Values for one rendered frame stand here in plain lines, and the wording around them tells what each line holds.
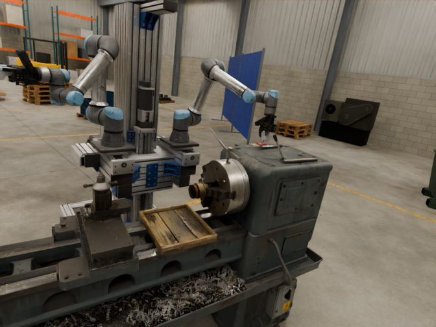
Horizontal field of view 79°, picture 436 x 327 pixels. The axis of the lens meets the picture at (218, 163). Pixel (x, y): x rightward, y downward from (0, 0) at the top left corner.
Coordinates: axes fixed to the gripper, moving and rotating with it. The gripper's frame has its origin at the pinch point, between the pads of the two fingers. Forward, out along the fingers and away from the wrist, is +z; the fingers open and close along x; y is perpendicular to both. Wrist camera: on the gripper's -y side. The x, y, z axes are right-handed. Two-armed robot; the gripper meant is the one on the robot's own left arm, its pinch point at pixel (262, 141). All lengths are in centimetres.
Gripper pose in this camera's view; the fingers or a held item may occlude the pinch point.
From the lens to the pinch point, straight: 190.2
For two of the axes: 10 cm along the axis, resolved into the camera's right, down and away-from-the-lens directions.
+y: 5.3, 3.3, -7.8
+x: 8.4, -0.6, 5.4
